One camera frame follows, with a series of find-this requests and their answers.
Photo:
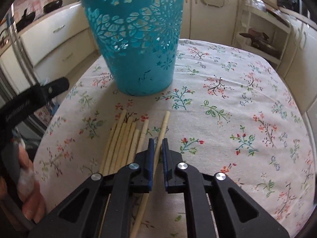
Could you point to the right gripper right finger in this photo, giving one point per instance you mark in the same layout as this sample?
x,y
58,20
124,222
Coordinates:
x,y
215,206

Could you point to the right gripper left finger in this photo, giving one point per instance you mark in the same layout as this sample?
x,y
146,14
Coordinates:
x,y
101,206

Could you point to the cream chopstick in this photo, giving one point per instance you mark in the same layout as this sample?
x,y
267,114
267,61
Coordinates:
x,y
142,136
144,200
133,146
123,143
102,165
111,147

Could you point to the teal perforated plastic basket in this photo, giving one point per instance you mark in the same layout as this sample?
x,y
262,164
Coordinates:
x,y
138,40

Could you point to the person's left hand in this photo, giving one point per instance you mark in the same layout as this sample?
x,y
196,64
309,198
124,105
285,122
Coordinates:
x,y
19,183

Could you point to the white drawer cabinet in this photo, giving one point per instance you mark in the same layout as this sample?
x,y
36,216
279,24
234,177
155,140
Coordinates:
x,y
56,43

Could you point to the floral white tablecloth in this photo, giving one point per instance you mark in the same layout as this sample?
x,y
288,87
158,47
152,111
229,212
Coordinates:
x,y
229,112

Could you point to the black wok on stove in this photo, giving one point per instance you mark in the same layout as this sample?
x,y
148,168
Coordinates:
x,y
26,19

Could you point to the black frying pan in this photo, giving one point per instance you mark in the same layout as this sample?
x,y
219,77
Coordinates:
x,y
51,6

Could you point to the brown pan on shelf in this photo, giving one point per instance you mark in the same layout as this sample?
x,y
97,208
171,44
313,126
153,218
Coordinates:
x,y
260,41

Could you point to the white open shelf rack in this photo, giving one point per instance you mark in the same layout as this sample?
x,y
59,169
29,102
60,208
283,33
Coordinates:
x,y
262,30

